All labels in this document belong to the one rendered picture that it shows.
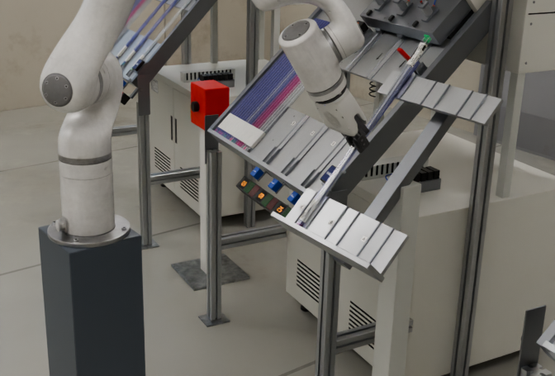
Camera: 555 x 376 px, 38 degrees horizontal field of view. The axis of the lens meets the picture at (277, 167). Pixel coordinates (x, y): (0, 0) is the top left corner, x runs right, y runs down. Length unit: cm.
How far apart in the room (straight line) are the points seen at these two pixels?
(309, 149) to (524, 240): 77
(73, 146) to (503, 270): 140
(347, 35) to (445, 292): 108
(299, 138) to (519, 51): 66
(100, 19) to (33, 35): 406
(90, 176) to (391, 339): 83
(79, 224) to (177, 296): 129
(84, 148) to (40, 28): 400
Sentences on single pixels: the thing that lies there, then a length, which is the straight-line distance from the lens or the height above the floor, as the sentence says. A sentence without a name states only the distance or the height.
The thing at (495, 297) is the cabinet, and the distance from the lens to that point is 263.
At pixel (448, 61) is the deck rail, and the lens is 219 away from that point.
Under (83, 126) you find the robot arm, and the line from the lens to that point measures 184.
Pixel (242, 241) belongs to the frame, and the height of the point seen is 30.
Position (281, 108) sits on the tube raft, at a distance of 245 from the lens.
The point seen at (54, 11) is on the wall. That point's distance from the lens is 581.
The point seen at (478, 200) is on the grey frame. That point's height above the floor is 65.
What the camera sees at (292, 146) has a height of 78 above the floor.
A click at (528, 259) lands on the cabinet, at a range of 266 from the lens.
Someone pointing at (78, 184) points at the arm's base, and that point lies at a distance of 185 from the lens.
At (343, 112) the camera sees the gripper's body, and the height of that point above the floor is 104.
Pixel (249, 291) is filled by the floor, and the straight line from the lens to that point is 315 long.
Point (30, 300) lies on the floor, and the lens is 318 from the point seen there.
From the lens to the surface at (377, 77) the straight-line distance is 229.
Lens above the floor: 147
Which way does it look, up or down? 19 degrees down
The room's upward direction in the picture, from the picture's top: 2 degrees clockwise
